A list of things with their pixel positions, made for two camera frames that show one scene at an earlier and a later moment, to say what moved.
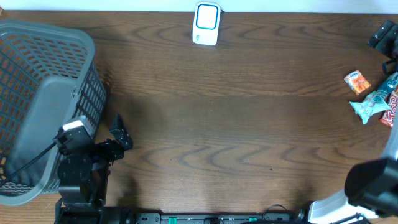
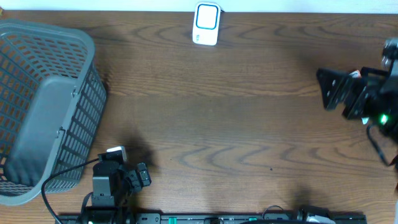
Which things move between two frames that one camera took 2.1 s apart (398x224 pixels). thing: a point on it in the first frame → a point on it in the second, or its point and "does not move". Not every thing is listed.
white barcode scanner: (206, 23) does not move
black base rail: (304, 216) does not move
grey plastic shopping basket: (49, 75) does not move
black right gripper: (385, 36) → (377, 78)
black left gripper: (114, 153) → (137, 180)
